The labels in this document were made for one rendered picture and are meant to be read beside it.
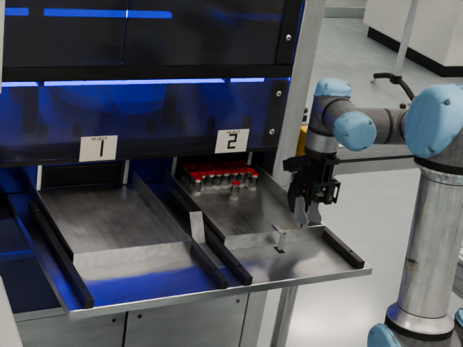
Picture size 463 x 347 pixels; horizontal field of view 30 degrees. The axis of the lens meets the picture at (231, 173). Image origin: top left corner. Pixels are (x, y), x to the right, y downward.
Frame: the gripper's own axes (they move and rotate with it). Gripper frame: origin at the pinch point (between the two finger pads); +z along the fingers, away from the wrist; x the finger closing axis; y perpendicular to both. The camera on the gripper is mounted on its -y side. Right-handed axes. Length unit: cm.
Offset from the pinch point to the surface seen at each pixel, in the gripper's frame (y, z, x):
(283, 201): -15.9, 3.0, 5.6
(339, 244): 7.9, 1.6, 6.4
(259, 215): -10.8, 3.3, -4.0
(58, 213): -21, 3, -50
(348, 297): -86, 92, 95
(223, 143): -24.0, -10.0, -9.3
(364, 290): -89, 92, 105
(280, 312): -40, 57, 30
